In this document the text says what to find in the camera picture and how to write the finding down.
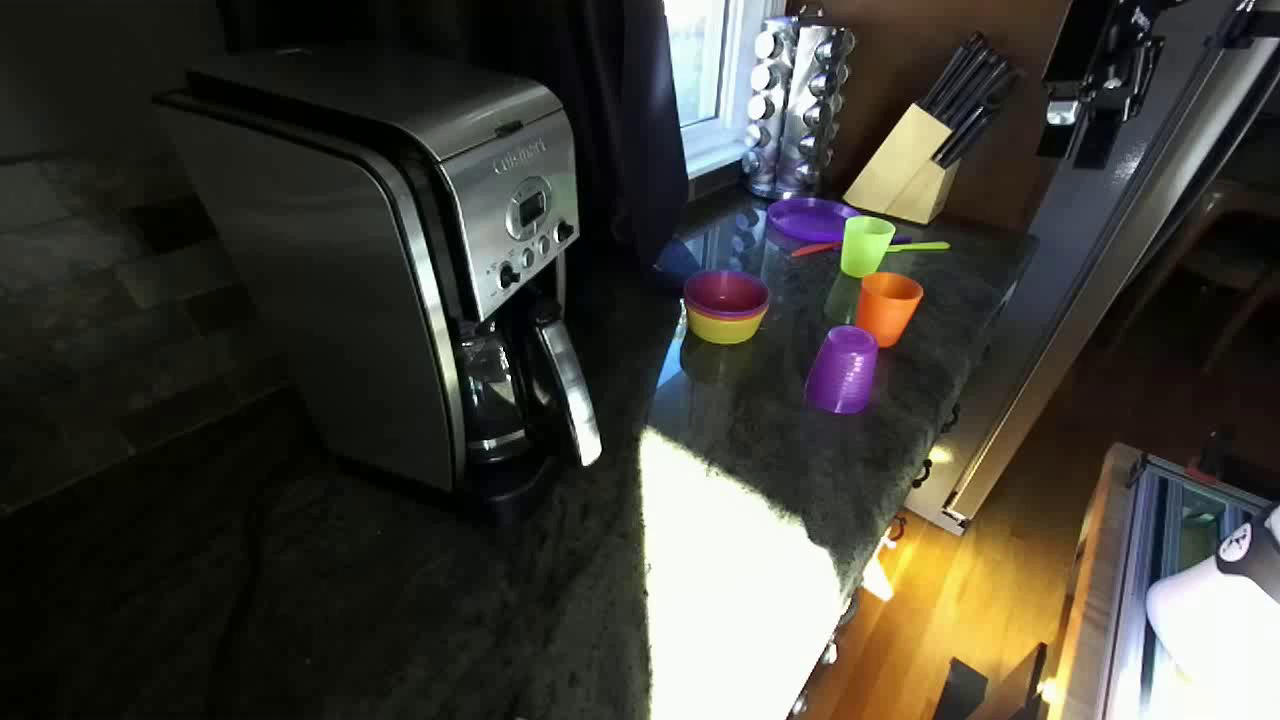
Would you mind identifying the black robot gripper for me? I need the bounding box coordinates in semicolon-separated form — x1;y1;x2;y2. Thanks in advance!
1041;0;1162;172

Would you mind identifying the orange plastic cup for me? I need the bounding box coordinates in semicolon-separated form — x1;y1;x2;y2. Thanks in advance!
851;269;929;351

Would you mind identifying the green plastic cup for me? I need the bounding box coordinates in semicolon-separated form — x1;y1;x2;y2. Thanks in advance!
834;213;900;281

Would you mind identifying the purple plastic cup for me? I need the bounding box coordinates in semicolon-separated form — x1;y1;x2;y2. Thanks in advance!
798;324;884;421

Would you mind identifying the stainless steel refrigerator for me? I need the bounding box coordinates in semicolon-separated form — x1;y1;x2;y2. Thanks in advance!
903;0;1280;538

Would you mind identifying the light wooden knife block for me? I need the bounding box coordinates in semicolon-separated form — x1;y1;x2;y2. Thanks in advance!
841;101;959;227

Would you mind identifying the purple plastic plate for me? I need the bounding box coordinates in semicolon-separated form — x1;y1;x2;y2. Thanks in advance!
762;194;855;247

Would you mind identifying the red plastic bowl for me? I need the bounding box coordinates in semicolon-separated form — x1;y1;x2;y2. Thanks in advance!
691;272;767;307

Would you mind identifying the bright window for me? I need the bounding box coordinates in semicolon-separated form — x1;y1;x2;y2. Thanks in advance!
660;0;792;181

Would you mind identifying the yellow plastic bowl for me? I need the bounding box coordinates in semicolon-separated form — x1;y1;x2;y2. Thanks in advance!
684;302;770;348

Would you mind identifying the purple plastic bowl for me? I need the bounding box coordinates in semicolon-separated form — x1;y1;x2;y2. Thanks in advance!
678;269;776;322

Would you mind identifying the steel oven range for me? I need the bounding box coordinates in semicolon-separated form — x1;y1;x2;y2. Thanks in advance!
1051;439;1280;720

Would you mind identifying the white appliance with black cap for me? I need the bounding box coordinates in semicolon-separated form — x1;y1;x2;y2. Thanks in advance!
1138;512;1280;720

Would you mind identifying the black wooden chair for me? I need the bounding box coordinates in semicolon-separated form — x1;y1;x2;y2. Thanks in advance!
933;642;1056;720

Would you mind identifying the glass coffee carafe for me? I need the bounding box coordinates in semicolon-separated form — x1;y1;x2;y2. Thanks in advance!
456;295;608;505

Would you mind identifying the stainless steel coffee maker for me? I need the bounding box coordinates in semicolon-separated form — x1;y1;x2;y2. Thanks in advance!
155;45;608;516

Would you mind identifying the black handled knife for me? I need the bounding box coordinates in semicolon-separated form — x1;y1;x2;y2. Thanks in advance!
936;54;1006;140
936;70;1021;172
924;38;991;121

